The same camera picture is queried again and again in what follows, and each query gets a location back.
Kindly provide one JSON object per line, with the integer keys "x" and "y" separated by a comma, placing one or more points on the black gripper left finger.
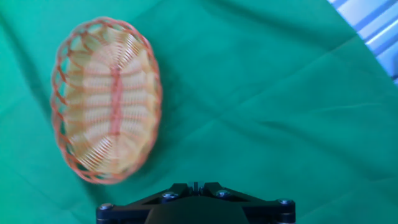
{"x": 130, "y": 211}

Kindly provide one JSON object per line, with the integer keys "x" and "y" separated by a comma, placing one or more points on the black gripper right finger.
{"x": 264, "y": 211}

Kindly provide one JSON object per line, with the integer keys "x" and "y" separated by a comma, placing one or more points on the green cloth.
{"x": 264, "y": 109}

